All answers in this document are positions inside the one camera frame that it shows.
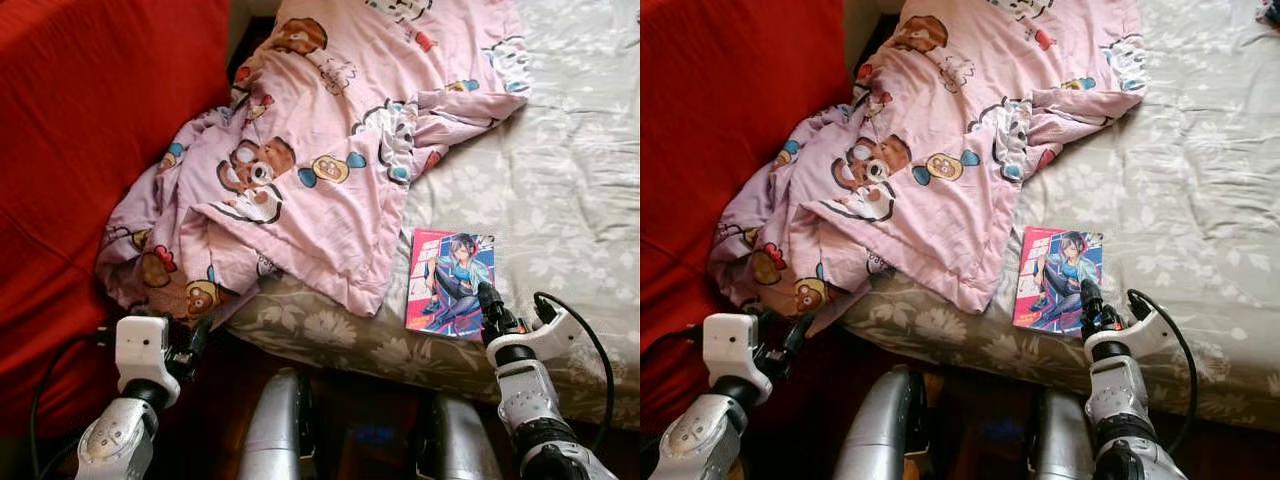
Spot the silver right robot leg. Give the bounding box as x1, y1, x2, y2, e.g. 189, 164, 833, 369
1030, 388, 1101, 480
415, 390, 501, 480

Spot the anime cover comic book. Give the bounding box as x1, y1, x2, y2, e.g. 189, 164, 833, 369
405, 228, 497, 341
1012, 226, 1104, 334

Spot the pink cartoon bear blanket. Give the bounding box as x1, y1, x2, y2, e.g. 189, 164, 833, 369
95, 0, 533, 323
708, 0, 1149, 316

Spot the silver robot leg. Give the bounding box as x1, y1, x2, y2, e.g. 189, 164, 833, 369
238, 368, 319, 480
832, 365, 931, 480
415, 390, 501, 480
1030, 388, 1101, 480

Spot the beige floral bed sheet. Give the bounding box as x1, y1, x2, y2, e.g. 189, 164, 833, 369
840, 0, 1280, 431
225, 0, 641, 431

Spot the silver left robot leg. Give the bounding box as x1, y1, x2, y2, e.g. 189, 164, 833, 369
238, 368, 319, 480
832, 365, 931, 480

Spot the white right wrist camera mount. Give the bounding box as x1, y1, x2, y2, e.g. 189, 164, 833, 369
515, 305, 586, 363
1100, 305, 1181, 361

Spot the red cushion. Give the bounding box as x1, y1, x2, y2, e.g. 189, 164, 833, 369
640, 0, 851, 431
0, 0, 233, 441

